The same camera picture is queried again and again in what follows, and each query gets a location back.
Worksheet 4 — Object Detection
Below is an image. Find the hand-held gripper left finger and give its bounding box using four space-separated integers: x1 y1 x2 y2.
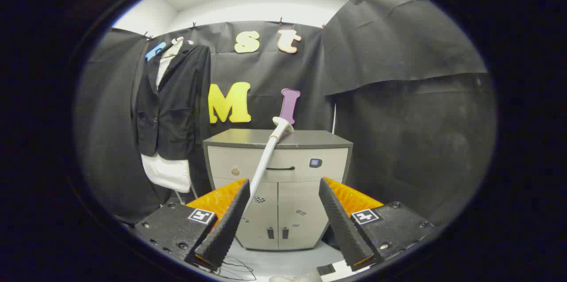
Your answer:
133 178 251 271

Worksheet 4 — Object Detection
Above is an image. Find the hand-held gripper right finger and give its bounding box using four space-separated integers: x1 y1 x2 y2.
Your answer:
318 177 437 272

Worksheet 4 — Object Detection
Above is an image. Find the white shirt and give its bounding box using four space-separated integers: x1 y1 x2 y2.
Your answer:
141 54 192 193

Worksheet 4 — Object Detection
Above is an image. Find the white garment steamer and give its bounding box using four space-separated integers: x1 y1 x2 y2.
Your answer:
243 116 295 217

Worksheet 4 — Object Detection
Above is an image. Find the black suit jacket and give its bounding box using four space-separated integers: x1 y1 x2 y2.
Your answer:
132 43 212 161

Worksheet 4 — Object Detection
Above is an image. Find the grey cabinet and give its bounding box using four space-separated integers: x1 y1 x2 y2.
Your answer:
203 129 353 251

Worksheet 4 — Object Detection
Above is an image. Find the black backdrop cloth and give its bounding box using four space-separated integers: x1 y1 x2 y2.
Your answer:
75 0 497 225

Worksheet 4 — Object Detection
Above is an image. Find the beige mannequin neck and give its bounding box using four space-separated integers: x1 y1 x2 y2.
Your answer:
162 37 194 59

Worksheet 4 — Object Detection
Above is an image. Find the row of black clips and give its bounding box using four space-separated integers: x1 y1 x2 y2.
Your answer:
142 0 357 40

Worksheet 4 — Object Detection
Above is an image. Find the black floor cable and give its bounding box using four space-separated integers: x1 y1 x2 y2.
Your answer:
195 255 257 282

